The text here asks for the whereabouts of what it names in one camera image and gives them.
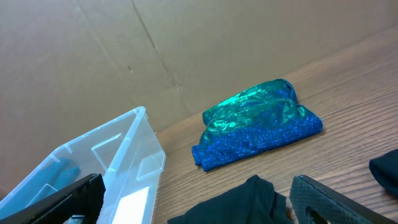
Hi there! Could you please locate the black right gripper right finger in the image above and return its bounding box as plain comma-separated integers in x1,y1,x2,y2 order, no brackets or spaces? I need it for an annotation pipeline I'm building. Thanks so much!
289,175,396,224

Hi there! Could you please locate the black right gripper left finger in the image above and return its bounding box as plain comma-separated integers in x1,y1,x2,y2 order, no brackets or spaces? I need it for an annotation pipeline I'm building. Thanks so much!
1,174,106,224

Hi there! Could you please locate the black cloth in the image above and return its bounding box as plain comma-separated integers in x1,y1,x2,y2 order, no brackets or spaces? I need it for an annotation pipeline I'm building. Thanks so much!
167,175,292,224
369,149,398,197

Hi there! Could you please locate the shiny blue green cloth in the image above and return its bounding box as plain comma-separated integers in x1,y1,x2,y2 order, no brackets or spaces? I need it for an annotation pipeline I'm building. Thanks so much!
192,79,323,172

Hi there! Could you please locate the white label in bin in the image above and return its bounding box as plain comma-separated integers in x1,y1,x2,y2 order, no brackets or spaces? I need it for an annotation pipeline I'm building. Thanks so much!
112,187,149,224

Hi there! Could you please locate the clear plastic storage bin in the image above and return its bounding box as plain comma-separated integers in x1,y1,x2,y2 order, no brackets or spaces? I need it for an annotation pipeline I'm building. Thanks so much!
1,106,166,223

